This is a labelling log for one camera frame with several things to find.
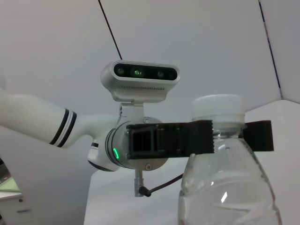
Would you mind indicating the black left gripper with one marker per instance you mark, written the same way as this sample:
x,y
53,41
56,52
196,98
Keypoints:
x,y
140,143

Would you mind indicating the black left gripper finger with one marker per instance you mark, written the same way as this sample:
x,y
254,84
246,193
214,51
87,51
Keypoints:
x,y
260,136

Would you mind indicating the clear green-label water bottle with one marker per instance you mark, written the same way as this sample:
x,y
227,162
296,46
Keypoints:
x,y
222,187

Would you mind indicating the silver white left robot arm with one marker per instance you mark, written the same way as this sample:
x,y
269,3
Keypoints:
x,y
35,117

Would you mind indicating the white cabinet with green top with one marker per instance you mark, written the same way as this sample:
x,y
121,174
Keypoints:
x,y
14,211

